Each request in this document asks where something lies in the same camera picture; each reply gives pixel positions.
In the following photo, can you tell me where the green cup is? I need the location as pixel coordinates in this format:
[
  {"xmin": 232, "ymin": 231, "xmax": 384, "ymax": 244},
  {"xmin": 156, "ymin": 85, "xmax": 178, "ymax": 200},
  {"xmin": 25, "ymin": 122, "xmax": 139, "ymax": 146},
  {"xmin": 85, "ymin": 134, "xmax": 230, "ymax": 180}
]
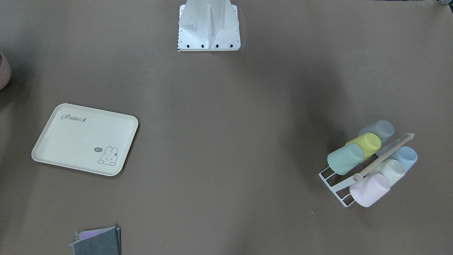
[{"xmin": 327, "ymin": 143, "xmax": 365, "ymax": 175}]

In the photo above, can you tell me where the cream rabbit tray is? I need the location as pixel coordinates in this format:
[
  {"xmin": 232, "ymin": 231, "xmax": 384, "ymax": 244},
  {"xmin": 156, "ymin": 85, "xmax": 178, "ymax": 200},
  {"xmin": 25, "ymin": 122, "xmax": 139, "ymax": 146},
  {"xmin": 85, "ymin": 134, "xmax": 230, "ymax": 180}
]
[{"xmin": 31, "ymin": 103, "xmax": 139, "ymax": 176}]

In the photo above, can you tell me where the yellow cup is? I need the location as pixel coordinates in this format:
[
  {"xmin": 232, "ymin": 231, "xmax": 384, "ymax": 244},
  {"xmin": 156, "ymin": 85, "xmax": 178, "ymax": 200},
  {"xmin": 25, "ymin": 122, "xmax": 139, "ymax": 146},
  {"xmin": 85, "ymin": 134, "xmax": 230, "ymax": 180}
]
[{"xmin": 345, "ymin": 132, "xmax": 382, "ymax": 163}]

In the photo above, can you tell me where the pink cup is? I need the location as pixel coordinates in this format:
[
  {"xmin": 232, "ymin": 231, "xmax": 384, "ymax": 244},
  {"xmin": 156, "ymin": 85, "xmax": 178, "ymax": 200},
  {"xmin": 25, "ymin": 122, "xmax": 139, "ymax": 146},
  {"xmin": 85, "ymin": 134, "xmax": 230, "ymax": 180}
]
[{"xmin": 350, "ymin": 173, "xmax": 390, "ymax": 207}]

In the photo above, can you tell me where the grey cup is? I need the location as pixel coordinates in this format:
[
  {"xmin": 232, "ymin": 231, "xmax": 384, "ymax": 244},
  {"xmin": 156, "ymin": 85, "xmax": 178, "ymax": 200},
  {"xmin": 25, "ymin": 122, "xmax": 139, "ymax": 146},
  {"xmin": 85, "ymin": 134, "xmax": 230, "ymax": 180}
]
[{"xmin": 358, "ymin": 120, "xmax": 395, "ymax": 143}]

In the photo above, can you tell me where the white cup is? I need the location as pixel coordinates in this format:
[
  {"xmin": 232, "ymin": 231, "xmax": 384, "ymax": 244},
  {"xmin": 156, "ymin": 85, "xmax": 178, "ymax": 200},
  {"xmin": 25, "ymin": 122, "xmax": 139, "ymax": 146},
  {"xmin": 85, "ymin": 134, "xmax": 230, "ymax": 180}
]
[{"xmin": 369, "ymin": 159, "xmax": 406, "ymax": 187}]

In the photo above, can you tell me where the blue cup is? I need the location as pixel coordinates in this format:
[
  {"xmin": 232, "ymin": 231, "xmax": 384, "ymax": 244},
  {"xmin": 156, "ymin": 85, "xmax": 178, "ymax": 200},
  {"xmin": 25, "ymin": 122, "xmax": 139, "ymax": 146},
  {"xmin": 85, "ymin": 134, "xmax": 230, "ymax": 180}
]
[{"xmin": 388, "ymin": 146, "xmax": 418, "ymax": 172}]

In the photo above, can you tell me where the grey folded cloth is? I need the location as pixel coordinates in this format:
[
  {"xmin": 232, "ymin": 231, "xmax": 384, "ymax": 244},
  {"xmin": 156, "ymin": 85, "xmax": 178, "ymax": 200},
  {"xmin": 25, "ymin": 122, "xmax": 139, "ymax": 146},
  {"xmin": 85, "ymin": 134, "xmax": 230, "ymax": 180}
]
[{"xmin": 69, "ymin": 226, "xmax": 122, "ymax": 255}]

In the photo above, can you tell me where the pink ribbed bowl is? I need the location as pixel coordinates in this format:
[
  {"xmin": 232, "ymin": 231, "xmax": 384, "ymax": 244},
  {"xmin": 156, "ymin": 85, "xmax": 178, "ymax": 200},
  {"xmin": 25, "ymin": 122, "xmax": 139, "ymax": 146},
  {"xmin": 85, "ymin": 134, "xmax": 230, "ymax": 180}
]
[{"xmin": 0, "ymin": 52, "xmax": 11, "ymax": 90}]

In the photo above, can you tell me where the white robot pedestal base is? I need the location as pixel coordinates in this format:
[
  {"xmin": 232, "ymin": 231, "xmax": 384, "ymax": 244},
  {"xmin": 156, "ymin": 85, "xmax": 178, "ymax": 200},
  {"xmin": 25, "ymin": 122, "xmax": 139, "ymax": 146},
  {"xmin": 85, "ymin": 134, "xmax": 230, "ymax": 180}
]
[{"xmin": 177, "ymin": 0, "xmax": 241, "ymax": 52}]

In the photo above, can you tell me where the white wire cup rack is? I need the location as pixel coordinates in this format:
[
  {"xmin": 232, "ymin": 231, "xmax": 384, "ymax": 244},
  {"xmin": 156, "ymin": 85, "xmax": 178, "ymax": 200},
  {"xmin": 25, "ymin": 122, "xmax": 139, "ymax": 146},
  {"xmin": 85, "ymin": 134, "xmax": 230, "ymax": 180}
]
[{"xmin": 319, "ymin": 133, "xmax": 414, "ymax": 207}]

